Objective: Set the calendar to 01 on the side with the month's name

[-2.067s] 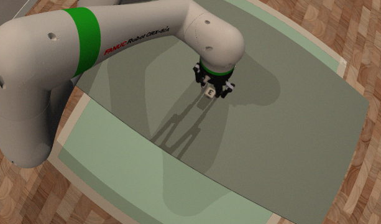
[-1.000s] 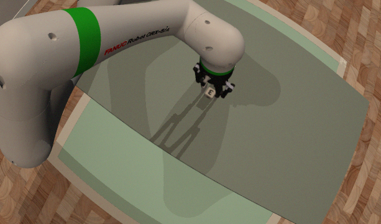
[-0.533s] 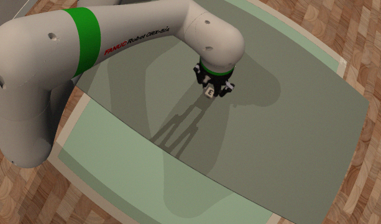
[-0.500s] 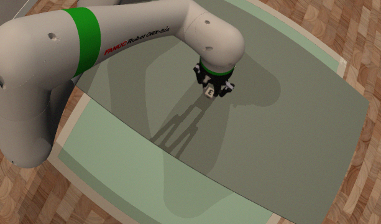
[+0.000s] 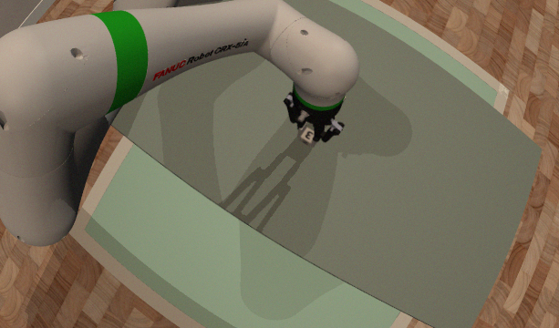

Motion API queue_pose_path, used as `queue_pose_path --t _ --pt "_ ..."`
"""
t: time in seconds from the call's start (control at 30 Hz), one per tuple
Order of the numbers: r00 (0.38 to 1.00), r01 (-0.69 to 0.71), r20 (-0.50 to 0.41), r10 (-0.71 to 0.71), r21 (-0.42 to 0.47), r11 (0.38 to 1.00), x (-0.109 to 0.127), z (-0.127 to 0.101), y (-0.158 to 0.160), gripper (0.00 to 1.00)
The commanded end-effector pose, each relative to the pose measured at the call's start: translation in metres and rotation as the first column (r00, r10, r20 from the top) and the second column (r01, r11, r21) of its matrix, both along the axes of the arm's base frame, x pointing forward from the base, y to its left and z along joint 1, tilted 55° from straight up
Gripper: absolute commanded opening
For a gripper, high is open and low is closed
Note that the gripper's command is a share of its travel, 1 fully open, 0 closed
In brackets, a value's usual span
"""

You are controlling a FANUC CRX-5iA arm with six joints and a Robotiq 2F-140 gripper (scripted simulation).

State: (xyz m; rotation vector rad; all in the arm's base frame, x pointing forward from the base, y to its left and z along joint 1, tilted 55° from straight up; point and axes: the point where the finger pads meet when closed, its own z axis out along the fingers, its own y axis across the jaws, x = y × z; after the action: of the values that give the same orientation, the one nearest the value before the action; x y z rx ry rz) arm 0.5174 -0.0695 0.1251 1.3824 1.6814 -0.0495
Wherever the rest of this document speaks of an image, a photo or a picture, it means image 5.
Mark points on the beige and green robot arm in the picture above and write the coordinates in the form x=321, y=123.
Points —
x=59, y=76

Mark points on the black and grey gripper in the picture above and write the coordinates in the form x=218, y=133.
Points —
x=319, y=132

